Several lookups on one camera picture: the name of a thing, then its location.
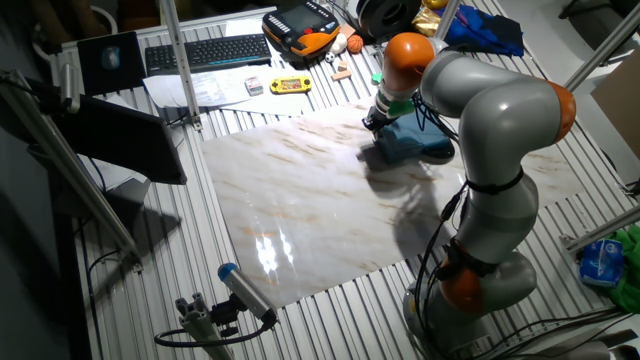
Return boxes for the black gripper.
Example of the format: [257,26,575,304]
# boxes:
[361,106,397,148]

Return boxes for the blue drawer box casing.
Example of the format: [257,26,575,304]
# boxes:
[375,112,456,166]

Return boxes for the marble pattern mat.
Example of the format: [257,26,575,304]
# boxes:
[199,97,587,309]

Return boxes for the white gourd shaped toy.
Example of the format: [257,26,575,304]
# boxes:
[329,32,349,56]

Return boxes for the yellow handheld game console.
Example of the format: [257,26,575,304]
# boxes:
[269,75,314,96]

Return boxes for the blank white paper sheet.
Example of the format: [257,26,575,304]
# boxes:
[224,18,267,38]
[219,63,314,118]

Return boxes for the gold foil bag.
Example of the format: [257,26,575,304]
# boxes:
[411,0,451,38]

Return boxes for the small clear card box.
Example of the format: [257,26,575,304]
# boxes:
[243,76,265,98]

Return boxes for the black and orange teach pendant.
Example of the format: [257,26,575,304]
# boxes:
[261,0,343,64]

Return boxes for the blue cloth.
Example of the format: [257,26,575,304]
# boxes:
[442,3,526,58]

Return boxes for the black keyboard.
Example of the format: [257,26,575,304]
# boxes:
[144,33,273,78]

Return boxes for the printed paper sheet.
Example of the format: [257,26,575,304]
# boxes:
[142,69,246,110]

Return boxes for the brown cardboard box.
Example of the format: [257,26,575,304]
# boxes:
[590,47,640,162]

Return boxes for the black monitor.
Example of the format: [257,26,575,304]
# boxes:
[52,93,189,187]

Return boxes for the blue tissue pack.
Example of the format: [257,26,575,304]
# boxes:
[578,237,627,289]

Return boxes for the short aluminium profile stub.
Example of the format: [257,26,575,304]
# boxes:
[174,291,237,360]

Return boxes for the grey computer mouse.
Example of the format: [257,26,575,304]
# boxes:
[100,45,122,71]

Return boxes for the green cloth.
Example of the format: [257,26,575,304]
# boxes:
[606,224,640,315]

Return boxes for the black mouse pad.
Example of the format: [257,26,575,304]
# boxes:
[76,30,148,97]

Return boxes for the green printed wrist mount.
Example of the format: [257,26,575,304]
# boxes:
[370,72,417,119]

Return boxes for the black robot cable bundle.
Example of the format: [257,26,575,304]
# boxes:
[412,92,476,360]

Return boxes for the aluminium frame profile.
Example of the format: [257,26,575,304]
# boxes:
[0,68,145,274]
[159,0,204,133]
[433,0,463,41]
[563,2,640,93]
[559,204,640,254]

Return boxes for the grey camera with blue end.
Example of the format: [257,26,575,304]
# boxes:
[216,261,280,327]

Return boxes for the black camera clamp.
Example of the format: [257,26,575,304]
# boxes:
[209,294,247,339]

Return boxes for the black floor cables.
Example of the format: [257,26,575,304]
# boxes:
[469,305,640,360]

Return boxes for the black camera cable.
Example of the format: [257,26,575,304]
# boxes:
[153,314,277,349]

